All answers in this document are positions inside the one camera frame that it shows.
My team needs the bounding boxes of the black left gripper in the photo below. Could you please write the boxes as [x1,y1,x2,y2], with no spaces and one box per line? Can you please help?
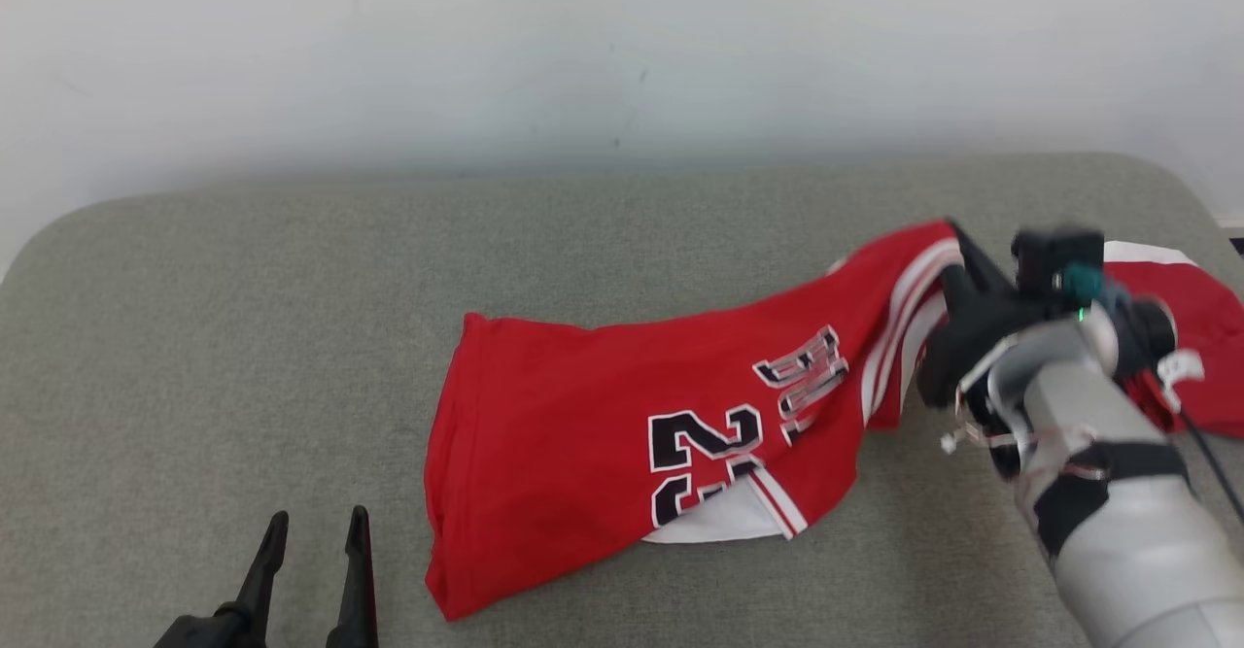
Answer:
[153,504,379,648]

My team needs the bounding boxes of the red shorts with white stripes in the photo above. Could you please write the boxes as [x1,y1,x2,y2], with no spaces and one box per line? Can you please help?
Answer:
[1098,240,1244,438]

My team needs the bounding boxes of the red white twisted wire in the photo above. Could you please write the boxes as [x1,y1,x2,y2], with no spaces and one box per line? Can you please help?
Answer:
[941,337,1114,482]

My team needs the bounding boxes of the red jersey with black number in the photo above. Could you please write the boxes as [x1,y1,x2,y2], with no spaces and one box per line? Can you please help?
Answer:
[424,221,971,623]

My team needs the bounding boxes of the grey fabric sofa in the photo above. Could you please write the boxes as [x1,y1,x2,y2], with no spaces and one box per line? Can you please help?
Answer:
[0,151,1244,648]

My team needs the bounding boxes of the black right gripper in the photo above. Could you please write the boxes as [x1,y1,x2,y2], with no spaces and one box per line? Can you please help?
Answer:
[916,221,1067,410]

